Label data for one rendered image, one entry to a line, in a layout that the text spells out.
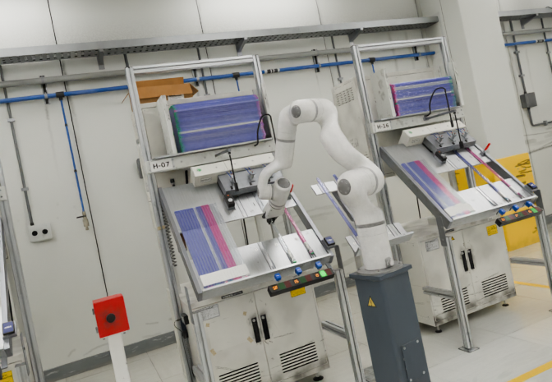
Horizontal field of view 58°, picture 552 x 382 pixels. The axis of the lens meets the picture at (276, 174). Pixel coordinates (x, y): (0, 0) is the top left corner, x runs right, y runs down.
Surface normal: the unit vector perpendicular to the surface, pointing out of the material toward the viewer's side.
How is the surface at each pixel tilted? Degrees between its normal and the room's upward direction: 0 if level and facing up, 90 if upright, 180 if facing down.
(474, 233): 90
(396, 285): 90
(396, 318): 90
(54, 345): 90
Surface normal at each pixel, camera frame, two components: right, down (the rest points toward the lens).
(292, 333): 0.38, -0.08
